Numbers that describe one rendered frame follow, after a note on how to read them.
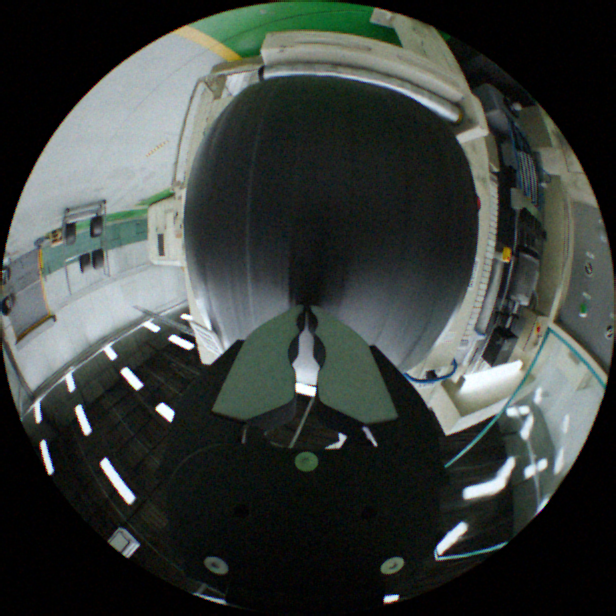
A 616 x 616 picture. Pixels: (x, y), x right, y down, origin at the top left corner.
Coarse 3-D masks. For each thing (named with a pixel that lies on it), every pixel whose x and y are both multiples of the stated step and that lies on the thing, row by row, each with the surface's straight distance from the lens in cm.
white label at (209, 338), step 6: (192, 324) 21; (198, 324) 20; (198, 330) 21; (204, 330) 20; (210, 330) 19; (198, 336) 23; (204, 336) 21; (210, 336) 20; (216, 336) 19; (204, 342) 24; (210, 342) 22; (216, 342) 20; (210, 348) 24; (216, 348) 22; (222, 348) 21; (216, 354) 24
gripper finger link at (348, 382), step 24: (312, 312) 11; (312, 336) 12; (336, 336) 9; (360, 336) 10; (336, 360) 8; (360, 360) 8; (336, 384) 7; (360, 384) 8; (384, 384) 8; (336, 408) 7; (360, 408) 7; (384, 408) 7
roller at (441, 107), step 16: (272, 64) 39; (288, 64) 38; (304, 64) 38; (320, 64) 38; (352, 80) 37; (368, 80) 37; (384, 80) 38; (400, 80) 40; (416, 96) 40; (432, 96) 42; (448, 112) 43
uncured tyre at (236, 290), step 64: (256, 128) 15; (320, 128) 15; (384, 128) 16; (448, 128) 25; (192, 192) 17; (256, 192) 13; (320, 192) 12; (384, 192) 13; (448, 192) 16; (192, 256) 17; (256, 256) 13; (320, 256) 12; (384, 256) 13; (448, 256) 16; (256, 320) 15; (384, 320) 15; (448, 320) 20
